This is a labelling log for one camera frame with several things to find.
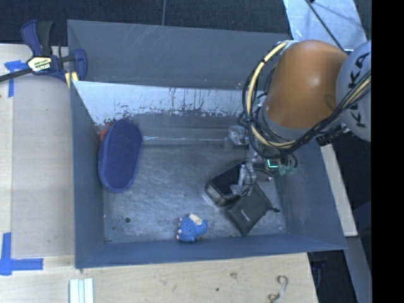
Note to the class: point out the clear plastic thing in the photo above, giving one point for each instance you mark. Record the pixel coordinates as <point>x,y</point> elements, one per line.
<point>237,135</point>

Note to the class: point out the blue oval mesh slipper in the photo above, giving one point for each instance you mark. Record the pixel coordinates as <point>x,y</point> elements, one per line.
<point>120,155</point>

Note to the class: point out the black and silver flat box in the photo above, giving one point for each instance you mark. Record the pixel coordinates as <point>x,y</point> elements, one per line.
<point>224,181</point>

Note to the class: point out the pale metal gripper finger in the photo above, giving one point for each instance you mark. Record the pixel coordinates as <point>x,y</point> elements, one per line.
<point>252,183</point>
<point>241,178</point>

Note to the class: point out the black cylinder on white bracket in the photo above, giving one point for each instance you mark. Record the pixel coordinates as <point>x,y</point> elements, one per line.
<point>326,139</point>

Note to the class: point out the grey metal bin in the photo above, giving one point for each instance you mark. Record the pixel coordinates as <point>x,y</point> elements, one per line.
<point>176,181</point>

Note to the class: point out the blue knitted toy animal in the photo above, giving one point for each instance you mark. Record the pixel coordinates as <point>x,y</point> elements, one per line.
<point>191,229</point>

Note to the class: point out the black fabric pouch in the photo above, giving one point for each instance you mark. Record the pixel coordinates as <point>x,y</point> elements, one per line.
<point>251,211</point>

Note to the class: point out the small orange thing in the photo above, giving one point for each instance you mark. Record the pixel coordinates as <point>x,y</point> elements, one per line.
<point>103,134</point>

